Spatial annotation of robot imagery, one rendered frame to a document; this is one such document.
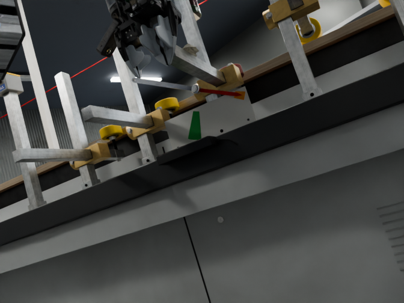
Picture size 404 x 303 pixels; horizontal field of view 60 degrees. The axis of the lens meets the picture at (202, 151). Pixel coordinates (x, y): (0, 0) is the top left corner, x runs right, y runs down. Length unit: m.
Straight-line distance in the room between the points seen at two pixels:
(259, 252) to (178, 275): 0.32
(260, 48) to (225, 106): 6.12
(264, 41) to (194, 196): 6.12
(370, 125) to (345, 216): 0.33
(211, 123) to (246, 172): 0.16
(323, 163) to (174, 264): 0.68
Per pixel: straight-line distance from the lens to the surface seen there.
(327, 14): 6.43
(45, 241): 1.41
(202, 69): 0.83
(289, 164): 0.94
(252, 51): 7.17
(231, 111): 0.96
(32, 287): 1.83
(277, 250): 1.19
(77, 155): 1.14
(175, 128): 1.02
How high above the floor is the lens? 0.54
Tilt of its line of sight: 8 degrees up
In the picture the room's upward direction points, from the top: 18 degrees counter-clockwise
